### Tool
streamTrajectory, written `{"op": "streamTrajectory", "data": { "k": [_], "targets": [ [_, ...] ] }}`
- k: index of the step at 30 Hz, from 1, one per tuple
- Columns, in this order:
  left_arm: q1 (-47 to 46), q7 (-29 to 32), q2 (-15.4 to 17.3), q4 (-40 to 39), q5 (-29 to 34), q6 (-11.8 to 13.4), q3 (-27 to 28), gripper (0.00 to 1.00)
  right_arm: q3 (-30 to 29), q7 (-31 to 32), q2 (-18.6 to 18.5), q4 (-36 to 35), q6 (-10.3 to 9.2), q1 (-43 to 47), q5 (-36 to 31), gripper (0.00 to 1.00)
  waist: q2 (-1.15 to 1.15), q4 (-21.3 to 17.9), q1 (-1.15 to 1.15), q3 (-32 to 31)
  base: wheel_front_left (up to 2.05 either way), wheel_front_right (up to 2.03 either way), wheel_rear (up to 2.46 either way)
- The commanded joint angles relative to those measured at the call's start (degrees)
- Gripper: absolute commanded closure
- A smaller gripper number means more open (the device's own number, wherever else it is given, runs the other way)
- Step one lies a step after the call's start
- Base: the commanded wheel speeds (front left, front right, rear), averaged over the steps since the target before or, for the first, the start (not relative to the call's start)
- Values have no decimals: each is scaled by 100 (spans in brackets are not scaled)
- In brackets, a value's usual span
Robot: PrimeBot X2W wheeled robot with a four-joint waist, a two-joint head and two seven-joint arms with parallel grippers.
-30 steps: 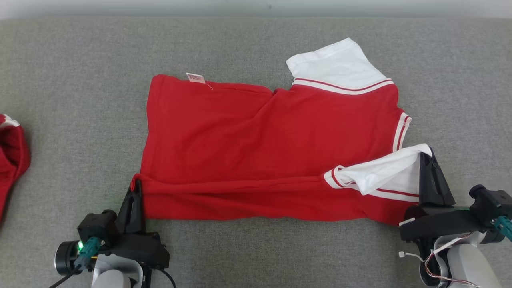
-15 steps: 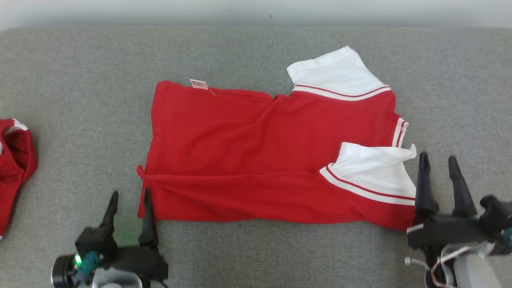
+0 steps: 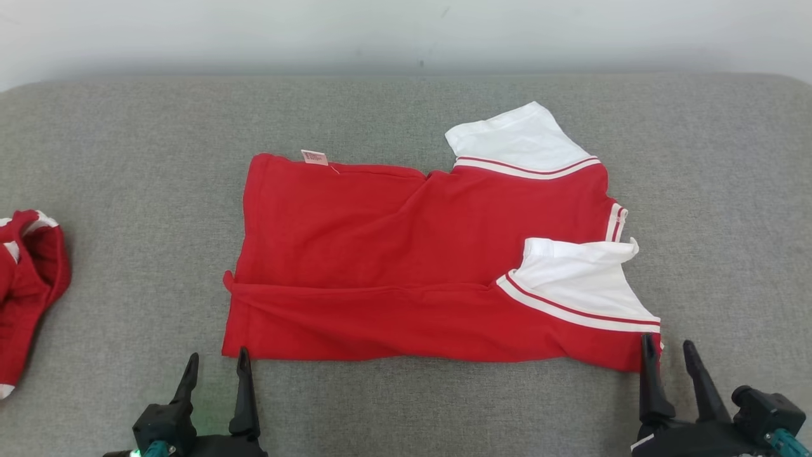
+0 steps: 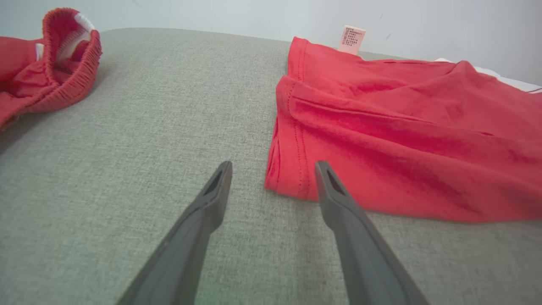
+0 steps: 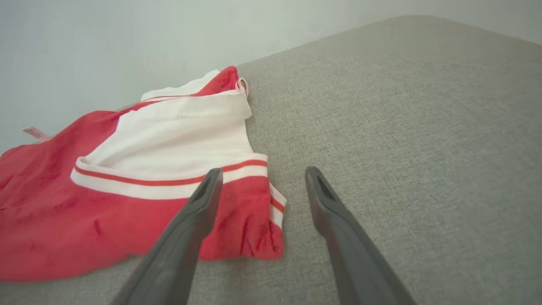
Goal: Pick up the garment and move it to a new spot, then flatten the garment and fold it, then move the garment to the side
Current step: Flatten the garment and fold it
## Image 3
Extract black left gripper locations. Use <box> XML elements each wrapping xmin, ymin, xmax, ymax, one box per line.
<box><xmin>170</xmin><ymin>347</ymin><xmax>268</xmax><ymax>457</ymax></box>

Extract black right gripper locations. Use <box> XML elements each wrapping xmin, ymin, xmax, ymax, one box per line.
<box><xmin>631</xmin><ymin>333</ymin><xmax>771</xmax><ymax>457</ymax></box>

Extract red shorts with white trim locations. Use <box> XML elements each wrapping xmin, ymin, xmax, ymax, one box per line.
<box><xmin>0</xmin><ymin>209</ymin><xmax>72</xmax><ymax>401</ymax></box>

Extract red jersey with white sleeves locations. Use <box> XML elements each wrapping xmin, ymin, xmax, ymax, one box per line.
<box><xmin>221</xmin><ymin>102</ymin><xmax>664</xmax><ymax>373</ymax></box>

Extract grey fabric sofa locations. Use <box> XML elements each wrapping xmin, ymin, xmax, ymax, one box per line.
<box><xmin>0</xmin><ymin>72</ymin><xmax>812</xmax><ymax>457</ymax></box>

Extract right camera cable teal plug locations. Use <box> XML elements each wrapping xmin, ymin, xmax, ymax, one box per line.
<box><xmin>764</xmin><ymin>428</ymin><xmax>812</xmax><ymax>457</ymax></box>

